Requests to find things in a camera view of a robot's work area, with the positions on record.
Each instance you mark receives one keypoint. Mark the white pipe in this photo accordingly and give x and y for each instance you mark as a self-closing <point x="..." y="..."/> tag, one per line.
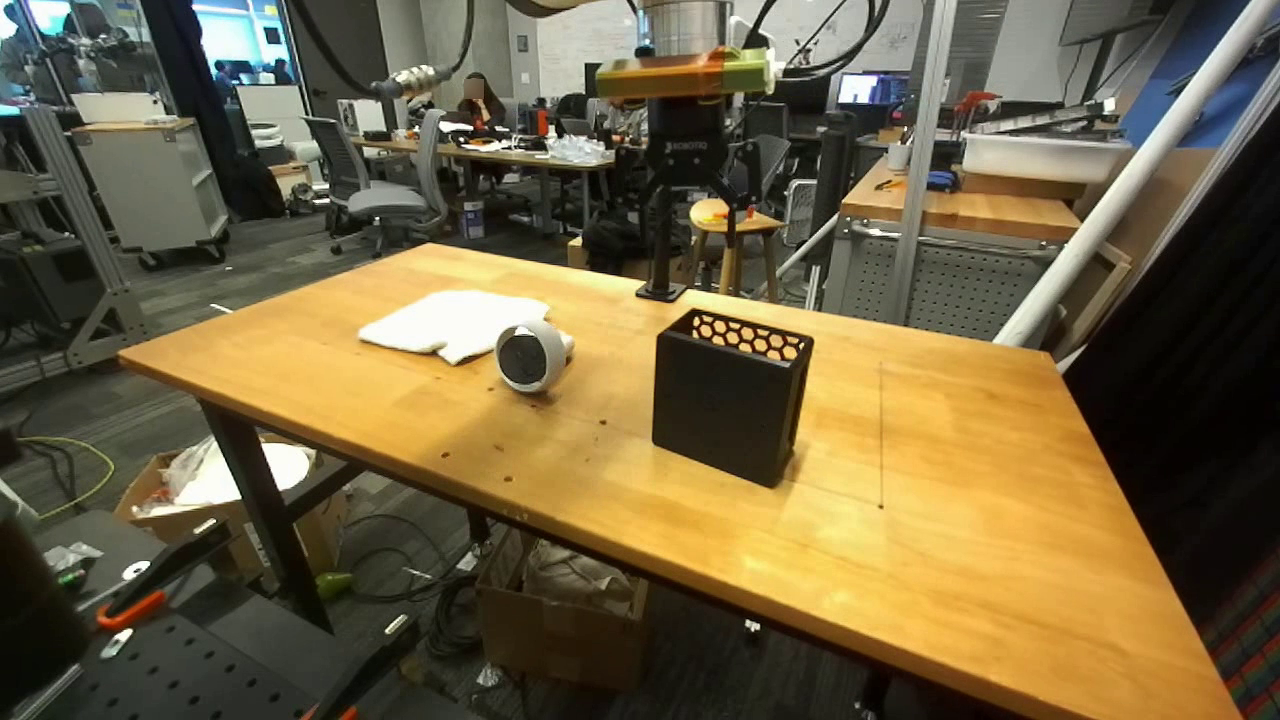
<point x="1133" y="173"/>
<point x="1203" y="173"/>

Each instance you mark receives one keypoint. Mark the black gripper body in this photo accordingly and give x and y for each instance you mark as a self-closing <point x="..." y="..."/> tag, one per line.
<point x="688" y="141"/>

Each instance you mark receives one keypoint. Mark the grey metal pole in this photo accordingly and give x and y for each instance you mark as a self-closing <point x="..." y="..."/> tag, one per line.
<point x="923" y="160"/>

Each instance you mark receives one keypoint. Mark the white VR controller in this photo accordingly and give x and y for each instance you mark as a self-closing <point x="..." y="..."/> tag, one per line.
<point x="530" y="356"/>

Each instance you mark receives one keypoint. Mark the white tray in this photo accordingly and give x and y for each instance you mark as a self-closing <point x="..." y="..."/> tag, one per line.
<point x="1046" y="157"/>

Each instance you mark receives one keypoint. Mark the black perforated box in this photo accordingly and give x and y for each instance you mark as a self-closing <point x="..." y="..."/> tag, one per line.
<point x="725" y="405"/>

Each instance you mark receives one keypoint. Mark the white wheeled cabinet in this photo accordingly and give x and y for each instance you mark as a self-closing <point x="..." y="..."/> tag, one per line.
<point x="154" y="185"/>

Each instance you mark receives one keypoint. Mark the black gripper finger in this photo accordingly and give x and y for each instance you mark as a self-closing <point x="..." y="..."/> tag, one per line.
<point x="704" y="208"/>
<point x="669" y="214"/>

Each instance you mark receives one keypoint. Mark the white towel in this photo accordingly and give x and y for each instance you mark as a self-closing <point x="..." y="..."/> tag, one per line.
<point x="444" y="320"/>

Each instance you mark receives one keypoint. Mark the black table leg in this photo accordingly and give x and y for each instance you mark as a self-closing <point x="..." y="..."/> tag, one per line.
<point x="265" y="521"/>

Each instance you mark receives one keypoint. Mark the black curtain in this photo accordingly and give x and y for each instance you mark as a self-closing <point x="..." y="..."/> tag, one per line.
<point x="1187" y="400"/>

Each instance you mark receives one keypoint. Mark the long wooden desk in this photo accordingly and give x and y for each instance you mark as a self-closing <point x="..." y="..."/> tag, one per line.
<point x="535" y="157"/>

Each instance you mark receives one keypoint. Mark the round wooden stool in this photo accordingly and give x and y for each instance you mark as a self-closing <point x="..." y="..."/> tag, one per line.
<point x="732" y="219"/>

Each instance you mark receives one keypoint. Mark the cardboard box with white bag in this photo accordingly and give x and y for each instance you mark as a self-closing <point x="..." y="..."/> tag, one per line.
<point x="200" y="485"/>

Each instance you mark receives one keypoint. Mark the black perforated plate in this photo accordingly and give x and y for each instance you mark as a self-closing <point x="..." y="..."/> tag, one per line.
<point x="200" y="672"/>

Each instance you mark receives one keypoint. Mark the grey metal rack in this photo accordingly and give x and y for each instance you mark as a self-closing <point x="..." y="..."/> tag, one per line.
<point x="66" y="266"/>

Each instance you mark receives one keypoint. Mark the seated person with dark hair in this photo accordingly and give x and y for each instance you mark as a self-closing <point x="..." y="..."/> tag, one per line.
<point x="483" y="105"/>

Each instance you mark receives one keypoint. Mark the yellow-green wrist camera box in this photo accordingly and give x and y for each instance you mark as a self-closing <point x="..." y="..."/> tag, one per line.
<point x="686" y="75"/>

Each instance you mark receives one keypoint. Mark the light grey office chair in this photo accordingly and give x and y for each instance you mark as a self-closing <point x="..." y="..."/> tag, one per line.
<point x="374" y="194"/>

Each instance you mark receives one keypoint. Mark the laptop with lit screen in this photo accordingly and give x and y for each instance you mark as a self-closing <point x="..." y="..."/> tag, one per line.
<point x="869" y="88"/>

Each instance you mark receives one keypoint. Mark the black vertical pole stand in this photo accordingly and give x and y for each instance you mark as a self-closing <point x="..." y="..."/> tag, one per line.
<point x="662" y="283"/>

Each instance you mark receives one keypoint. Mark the wooden-top workbench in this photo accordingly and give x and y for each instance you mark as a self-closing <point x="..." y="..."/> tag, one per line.
<point x="960" y="224"/>

